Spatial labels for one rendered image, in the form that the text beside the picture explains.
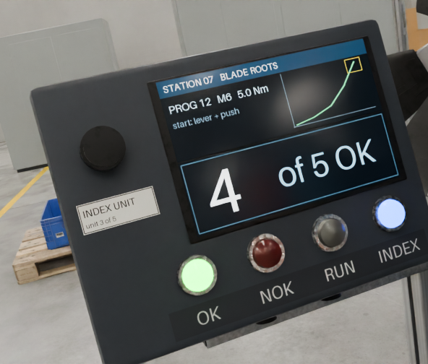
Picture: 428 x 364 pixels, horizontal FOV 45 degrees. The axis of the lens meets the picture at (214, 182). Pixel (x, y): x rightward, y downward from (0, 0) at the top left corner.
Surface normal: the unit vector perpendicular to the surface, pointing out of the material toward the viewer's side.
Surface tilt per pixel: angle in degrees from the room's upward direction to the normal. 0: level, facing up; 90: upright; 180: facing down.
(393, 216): 77
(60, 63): 90
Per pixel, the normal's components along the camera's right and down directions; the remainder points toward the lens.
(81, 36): 0.11, 0.23
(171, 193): 0.25, -0.07
